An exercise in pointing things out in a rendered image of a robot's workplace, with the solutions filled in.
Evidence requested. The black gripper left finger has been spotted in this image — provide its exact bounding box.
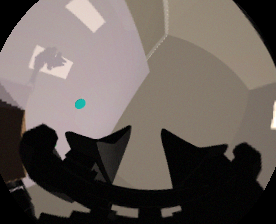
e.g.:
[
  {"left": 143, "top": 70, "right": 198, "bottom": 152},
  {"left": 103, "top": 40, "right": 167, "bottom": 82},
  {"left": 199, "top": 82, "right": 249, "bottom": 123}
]
[{"left": 65, "top": 125, "right": 131, "bottom": 184}]

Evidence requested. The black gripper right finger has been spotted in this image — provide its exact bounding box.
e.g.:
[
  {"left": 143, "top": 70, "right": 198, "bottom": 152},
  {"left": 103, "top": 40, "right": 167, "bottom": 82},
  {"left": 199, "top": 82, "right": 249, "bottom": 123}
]
[{"left": 161, "top": 128, "right": 228, "bottom": 189}]

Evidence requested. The cyan circle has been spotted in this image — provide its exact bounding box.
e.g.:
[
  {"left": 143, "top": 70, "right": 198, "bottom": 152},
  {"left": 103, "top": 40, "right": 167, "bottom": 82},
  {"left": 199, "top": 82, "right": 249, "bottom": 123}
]
[{"left": 75, "top": 99, "right": 86, "bottom": 109}]

